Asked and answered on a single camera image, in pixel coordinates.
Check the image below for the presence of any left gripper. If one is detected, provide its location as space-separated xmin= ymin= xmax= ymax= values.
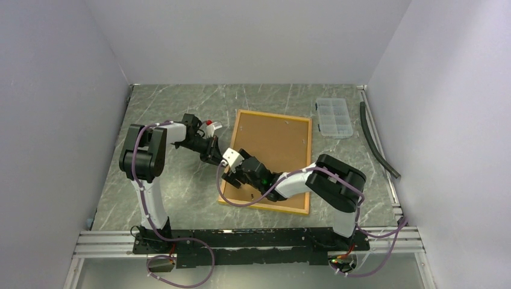
xmin=177 ymin=135 xmax=223 ymax=167

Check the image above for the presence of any brown backing board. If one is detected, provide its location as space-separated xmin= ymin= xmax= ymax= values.
xmin=222 ymin=114 xmax=309 ymax=210

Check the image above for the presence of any yellow picture frame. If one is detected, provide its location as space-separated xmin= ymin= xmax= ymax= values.
xmin=217 ymin=109 xmax=313 ymax=216

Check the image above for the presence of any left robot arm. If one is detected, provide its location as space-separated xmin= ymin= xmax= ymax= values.
xmin=119 ymin=113 xmax=222 ymax=253

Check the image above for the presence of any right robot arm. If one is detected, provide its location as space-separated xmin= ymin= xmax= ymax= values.
xmin=217 ymin=149 xmax=366 ymax=250

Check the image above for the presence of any clear plastic organizer box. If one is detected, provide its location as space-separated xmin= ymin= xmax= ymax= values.
xmin=315 ymin=98 xmax=354 ymax=139

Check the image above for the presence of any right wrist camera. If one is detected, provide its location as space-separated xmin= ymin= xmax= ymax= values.
xmin=222 ymin=148 xmax=244 ymax=170

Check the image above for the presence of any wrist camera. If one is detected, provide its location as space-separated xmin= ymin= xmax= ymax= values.
xmin=202 ymin=120 xmax=223 ymax=138
xmin=222 ymin=148 xmax=244 ymax=170

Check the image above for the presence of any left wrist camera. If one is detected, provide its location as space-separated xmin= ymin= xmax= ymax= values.
xmin=202 ymin=120 xmax=223 ymax=138

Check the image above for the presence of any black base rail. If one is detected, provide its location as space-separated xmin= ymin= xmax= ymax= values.
xmin=133 ymin=227 xmax=370 ymax=269

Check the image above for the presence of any black hose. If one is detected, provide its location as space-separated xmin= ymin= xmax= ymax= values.
xmin=359 ymin=101 xmax=401 ymax=179

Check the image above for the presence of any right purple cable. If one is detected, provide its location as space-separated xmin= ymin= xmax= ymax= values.
xmin=216 ymin=161 xmax=409 ymax=279

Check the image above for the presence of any aluminium extrusion frame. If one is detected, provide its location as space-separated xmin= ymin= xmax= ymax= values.
xmin=64 ymin=226 xmax=437 ymax=288

